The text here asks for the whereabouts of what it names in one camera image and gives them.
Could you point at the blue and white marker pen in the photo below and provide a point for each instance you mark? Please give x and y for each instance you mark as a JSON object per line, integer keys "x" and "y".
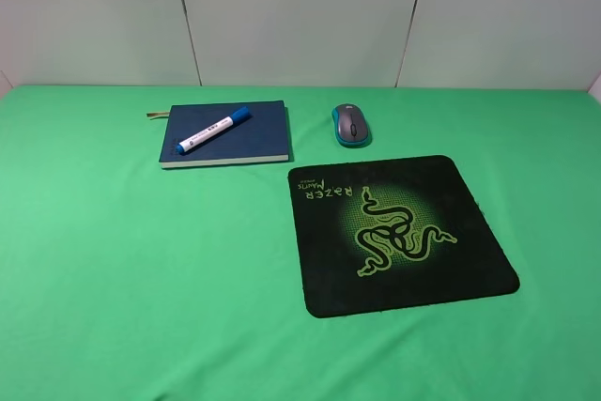
{"x": 202, "y": 136}

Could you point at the grey and teal computer mouse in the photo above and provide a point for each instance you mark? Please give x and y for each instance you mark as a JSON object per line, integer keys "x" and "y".
{"x": 350, "y": 126}

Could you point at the black green Razer mouse pad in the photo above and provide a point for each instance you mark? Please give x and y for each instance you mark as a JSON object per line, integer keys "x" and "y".
{"x": 391, "y": 234}

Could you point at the dark blue notebook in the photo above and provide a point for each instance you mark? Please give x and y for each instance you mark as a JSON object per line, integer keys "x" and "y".
{"x": 264, "y": 137}

